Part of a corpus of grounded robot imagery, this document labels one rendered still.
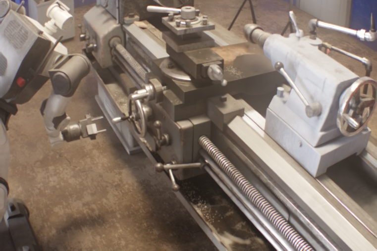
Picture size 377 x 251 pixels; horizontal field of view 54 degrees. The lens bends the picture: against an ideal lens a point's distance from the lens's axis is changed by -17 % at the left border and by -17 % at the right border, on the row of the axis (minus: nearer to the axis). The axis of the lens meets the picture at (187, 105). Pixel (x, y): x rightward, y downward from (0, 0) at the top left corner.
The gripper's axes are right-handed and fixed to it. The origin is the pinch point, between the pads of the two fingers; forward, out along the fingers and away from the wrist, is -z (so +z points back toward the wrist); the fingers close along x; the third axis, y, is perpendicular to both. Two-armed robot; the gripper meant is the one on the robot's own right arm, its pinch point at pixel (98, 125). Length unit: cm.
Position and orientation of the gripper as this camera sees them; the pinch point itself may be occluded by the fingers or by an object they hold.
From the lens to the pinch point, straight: 202.8
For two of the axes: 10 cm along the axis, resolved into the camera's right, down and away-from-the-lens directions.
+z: -8.9, 2.3, -3.9
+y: -3.9, 0.6, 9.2
